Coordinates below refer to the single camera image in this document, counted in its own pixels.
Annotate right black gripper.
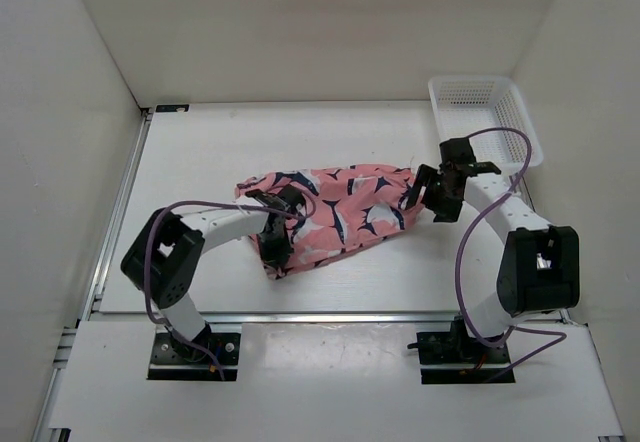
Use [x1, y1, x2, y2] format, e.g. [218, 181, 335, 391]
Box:
[405, 164, 463, 224]

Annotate pink shark print shorts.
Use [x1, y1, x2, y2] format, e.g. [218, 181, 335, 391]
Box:
[235, 164, 423, 280]

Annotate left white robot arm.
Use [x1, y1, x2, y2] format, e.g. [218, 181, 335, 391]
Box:
[120, 185, 315, 362]

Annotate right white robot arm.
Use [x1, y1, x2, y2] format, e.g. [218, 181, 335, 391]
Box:
[405, 137, 580, 362]

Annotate white plastic basket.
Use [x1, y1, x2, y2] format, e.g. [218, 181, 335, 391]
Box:
[428, 75, 544, 175]

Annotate aluminium frame rail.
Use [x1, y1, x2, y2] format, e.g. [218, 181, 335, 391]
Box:
[79, 310, 571, 327]

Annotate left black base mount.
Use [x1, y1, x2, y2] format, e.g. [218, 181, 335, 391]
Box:
[147, 329, 241, 382]

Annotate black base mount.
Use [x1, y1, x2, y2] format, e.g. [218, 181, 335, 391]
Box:
[147, 329, 241, 382]
[407, 316, 516, 385]

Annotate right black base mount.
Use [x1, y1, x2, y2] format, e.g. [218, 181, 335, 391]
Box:
[407, 316, 516, 385]

